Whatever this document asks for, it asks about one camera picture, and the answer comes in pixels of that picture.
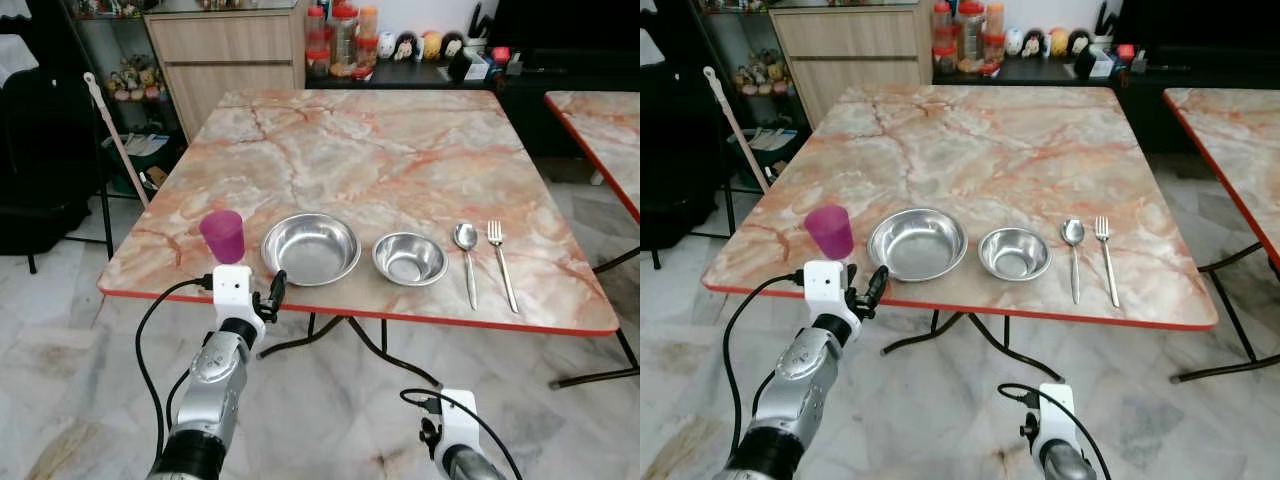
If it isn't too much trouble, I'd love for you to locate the purple plastic cup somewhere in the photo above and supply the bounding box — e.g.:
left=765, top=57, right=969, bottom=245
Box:
left=806, top=205, right=855, bottom=262
left=199, top=210, right=246, bottom=266

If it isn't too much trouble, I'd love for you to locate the large steel bowl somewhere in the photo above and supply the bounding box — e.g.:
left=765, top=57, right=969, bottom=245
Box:
left=868, top=208, right=969, bottom=283
left=261, top=213, right=362, bottom=288

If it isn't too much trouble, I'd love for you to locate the small steel bowl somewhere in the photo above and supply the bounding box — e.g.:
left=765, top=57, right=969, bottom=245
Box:
left=372, top=232, right=449, bottom=288
left=978, top=228, right=1053, bottom=283

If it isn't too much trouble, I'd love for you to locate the marble pattern folding table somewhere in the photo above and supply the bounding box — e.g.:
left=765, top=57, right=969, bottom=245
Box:
left=701, top=84, right=1259, bottom=387
left=97, top=88, right=641, bottom=393

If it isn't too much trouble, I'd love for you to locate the steel fork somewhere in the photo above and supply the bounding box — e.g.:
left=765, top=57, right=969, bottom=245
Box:
left=1094, top=216, right=1122, bottom=309
left=487, top=221, right=520, bottom=315

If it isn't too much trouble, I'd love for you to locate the steel spoon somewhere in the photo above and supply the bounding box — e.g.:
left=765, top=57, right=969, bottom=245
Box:
left=1060, top=218, right=1086, bottom=306
left=453, top=222, right=480, bottom=311

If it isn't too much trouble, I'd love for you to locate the black metal shelf rack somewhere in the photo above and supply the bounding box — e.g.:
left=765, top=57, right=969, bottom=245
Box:
left=58, top=0, right=193, bottom=263
left=690, top=0, right=813, bottom=241

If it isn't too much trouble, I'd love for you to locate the light wooden cabinet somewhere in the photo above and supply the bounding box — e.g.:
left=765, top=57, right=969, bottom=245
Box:
left=769, top=0, right=933, bottom=129
left=144, top=3, right=307, bottom=141

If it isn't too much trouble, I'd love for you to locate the slim red lid jar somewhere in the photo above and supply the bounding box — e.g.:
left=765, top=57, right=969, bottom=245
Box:
left=306, top=7, right=330, bottom=78
left=932, top=2, right=954, bottom=74

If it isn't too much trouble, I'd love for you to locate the big clear red lid jar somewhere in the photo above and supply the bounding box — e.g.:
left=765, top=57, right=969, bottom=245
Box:
left=329, top=3, right=360, bottom=77
left=954, top=0, right=987, bottom=74

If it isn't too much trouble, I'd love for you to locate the orange jar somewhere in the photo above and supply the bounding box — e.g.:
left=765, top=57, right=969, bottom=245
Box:
left=358, top=7, right=380, bottom=70
left=985, top=2, right=1006, bottom=67

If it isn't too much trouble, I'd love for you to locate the black and white box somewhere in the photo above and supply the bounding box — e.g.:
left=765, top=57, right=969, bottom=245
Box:
left=1074, top=44, right=1117, bottom=80
left=448, top=47, right=492, bottom=84

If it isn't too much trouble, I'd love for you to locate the marble pattern table red edge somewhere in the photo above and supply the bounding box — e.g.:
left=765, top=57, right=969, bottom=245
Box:
left=543, top=90, right=641, bottom=225
left=1162, top=87, right=1280, bottom=273

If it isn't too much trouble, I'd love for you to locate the black television screen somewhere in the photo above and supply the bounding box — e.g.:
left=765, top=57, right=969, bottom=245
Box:
left=1112, top=0, right=1280, bottom=69
left=488, top=0, right=641, bottom=73

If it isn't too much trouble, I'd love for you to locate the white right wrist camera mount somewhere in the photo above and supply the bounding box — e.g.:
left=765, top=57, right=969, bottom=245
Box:
left=1036, top=383, right=1081, bottom=447
left=436, top=389, right=484, bottom=452

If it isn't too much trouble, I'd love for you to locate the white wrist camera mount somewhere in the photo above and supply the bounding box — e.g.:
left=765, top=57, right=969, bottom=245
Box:
left=1036, top=383, right=1081, bottom=447
left=436, top=389, right=484, bottom=452
left=212, top=264, right=267, bottom=326
left=803, top=260, right=861, bottom=327

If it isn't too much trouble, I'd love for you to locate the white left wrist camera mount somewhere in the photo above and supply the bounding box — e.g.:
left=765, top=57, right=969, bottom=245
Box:
left=212, top=264, right=267, bottom=326
left=803, top=260, right=861, bottom=327

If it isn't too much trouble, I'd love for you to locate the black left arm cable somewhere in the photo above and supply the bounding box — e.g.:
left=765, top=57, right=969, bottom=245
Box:
left=722, top=271, right=807, bottom=463
left=134, top=277, right=217, bottom=466

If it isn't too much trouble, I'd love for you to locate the white long stick handle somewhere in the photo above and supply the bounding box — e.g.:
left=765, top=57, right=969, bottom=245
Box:
left=83, top=72, right=151, bottom=210
left=703, top=66, right=771, bottom=195

